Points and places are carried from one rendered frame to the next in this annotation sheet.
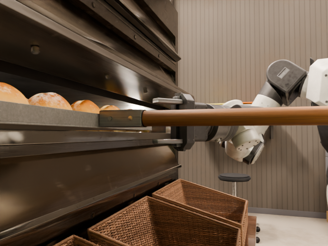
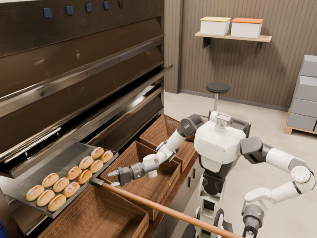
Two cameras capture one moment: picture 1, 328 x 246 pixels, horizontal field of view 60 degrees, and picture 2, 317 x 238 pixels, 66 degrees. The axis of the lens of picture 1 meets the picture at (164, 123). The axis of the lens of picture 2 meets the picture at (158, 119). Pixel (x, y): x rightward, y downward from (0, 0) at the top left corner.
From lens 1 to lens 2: 1.17 m
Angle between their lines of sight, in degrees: 33
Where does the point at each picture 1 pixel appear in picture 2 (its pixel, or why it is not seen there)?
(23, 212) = not seen: hidden behind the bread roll
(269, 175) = (253, 77)
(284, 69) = (187, 124)
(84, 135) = (93, 140)
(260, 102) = (176, 135)
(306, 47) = not seen: outside the picture
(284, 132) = (273, 44)
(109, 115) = (91, 182)
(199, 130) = (127, 180)
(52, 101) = (71, 191)
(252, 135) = (152, 175)
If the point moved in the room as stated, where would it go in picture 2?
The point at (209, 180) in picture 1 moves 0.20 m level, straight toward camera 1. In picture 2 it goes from (206, 76) to (205, 80)
